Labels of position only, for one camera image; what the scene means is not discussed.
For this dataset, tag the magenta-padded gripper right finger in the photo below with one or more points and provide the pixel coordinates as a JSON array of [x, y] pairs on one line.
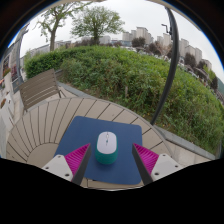
[[146, 158]]

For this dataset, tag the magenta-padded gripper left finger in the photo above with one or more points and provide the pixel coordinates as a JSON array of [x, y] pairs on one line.
[[77, 158]]

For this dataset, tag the white and teal computer mouse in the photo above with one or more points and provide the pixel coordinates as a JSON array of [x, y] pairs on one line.
[[106, 143]]

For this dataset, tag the blue rectangular mouse pad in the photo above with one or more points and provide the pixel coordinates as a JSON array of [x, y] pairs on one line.
[[83, 130]]

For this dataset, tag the beige slatted outdoor chair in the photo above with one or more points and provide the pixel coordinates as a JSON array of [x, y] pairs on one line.
[[38, 88]]

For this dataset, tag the dark curved parasol pole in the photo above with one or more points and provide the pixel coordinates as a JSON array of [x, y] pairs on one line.
[[172, 66]]

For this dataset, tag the thin leaning tree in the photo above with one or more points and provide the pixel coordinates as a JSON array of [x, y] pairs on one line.
[[52, 40]]

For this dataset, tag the group of high-rise buildings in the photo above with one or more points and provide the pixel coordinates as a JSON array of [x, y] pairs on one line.
[[141, 32]]

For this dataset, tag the round leafy tree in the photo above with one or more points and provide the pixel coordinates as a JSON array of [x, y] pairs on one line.
[[96, 21]]

